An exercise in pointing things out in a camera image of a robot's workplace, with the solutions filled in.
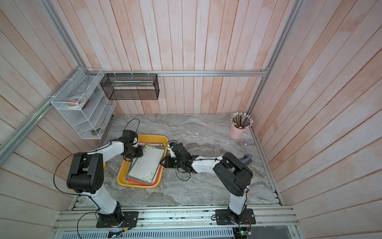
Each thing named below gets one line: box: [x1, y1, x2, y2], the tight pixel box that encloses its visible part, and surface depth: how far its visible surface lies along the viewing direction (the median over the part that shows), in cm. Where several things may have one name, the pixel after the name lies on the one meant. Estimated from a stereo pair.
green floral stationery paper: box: [126, 144, 166, 185], surface depth 93 cm
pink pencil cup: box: [229, 123, 247, 139], surface depth 108 cm
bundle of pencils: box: [230, 111, 254, 129], surface depth 102 cm
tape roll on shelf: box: [65, 95, 86, 109], surface depth 75 cm
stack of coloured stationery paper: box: [125, 141, 167, 186], surface depth 92 cm
